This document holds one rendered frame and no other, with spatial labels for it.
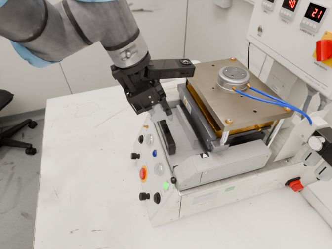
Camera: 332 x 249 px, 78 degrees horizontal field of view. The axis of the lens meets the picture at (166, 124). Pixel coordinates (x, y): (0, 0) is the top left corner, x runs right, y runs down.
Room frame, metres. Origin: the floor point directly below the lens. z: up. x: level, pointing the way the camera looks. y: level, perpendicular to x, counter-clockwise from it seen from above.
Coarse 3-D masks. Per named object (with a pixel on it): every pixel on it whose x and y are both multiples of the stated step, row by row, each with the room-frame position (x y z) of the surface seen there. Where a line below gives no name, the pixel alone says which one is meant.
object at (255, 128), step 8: (192, 88) 0.52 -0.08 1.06; (192, 96) 0.48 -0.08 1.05; (200, 104) 0.44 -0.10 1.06; (208, 112) 0.41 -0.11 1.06; (208, 120) 0.38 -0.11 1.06; (216, 128) 0.35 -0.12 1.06; (240, 128) 0.36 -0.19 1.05; (248, 128) 0.36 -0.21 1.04; (256, 128) 0.36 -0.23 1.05; (264, 128) 0.38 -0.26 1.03; (232, 136) 0.35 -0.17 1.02
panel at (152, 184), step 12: (144, 132) 0.51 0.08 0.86; (156, 132) 0.46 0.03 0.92; (144, 144) 0.48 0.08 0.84; (156, 144) 0.42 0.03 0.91; (144, 156) 0.44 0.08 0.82; (156, 156) 0.38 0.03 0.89; (168, 168) 0.32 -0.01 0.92; (144, 180) 0.36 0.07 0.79; (156, 180) 0.32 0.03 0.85; (168, 180) 0.29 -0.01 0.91; (156, 192) 0.29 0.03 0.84; (168, 192) 0.27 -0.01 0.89; (156, 204) 0.26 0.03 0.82
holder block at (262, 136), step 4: (260, 132) 0.39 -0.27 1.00; (240, 136) 0.38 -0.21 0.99; (248, 136) 0.38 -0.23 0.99; (252, 136) 0.38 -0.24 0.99; (256, 136) 0.38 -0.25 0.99; (260, 136) 0.38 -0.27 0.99; (264, 136) 0.39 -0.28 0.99; (232, 140) 0.36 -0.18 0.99; (236, 140) 0.36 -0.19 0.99; (240, 140) 0.36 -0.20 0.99; (244, 140) 0.37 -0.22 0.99; (248, 140) 0.37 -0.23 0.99; (252, 140) 0.38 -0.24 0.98; (232, 144) 0.36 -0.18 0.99; (236, 144) 0.36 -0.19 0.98
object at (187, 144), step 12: (180, 108) 0.48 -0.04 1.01; (168, 120) 0.47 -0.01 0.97; (180, 120) 0.45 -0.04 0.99; (180, 132) 0.42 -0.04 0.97; (192, 132) 0.38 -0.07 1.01; (180, 144) 0.37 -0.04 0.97; (192, 144) 0.36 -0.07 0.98; (204, 144) 0.37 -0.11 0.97; (168, 156) 0.33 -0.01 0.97; (180, 156) 0.33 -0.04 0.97
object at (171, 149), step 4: (164, 120) 0.43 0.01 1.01; (160, 124) 0.41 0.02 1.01; (164, 124) 0.41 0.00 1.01; (164, 128) 0.39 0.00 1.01; (168, 128) 0.40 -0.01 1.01; (164, 132) 0.38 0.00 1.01; (168, 132) 0.38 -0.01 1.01; (164, 136) 0.37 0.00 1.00; (168, 136) 0.36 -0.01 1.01; (168, 140) 0.35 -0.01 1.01; (172, 140) 0.35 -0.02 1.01; (168, 144) 0.34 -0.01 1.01; (172, 144) 0.34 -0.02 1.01; (168, 148) 0.34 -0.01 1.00; (172, 148) 0.34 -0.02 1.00; (168, 152) 0.33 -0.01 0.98; (172, 152) 0.34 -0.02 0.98
